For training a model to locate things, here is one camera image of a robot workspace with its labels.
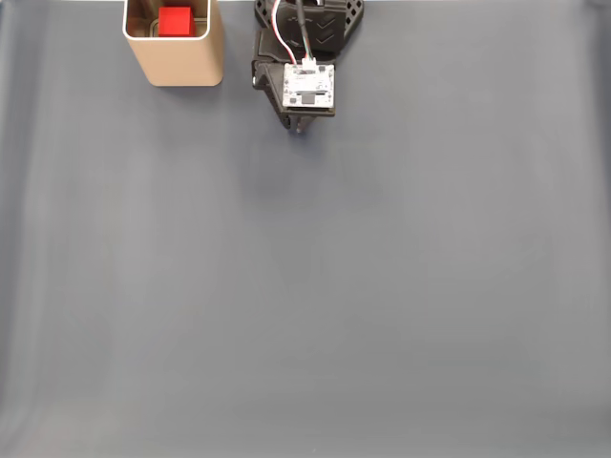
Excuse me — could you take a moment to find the white camera circuit board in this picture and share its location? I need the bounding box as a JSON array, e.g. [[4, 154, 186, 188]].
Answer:
[[282, 60, 335, 109]]

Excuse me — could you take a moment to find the dark blue table mat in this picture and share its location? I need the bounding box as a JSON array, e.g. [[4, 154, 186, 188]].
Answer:
[[0, 0, 611, 458]]

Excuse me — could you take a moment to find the red white black servo cable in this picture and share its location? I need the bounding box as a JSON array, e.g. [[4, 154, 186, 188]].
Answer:
[[268, 0, 309, 64]]

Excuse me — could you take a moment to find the red cube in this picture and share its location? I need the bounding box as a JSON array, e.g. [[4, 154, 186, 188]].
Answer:
[[157, 6, 197, 38]]

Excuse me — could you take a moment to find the beige rounded square container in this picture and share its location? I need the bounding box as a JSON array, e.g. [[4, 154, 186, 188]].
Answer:
[[121, 0, 224, 88]]

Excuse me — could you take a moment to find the black camera cable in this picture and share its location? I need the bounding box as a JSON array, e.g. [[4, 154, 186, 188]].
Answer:
[[291, 0, 315, 62]]

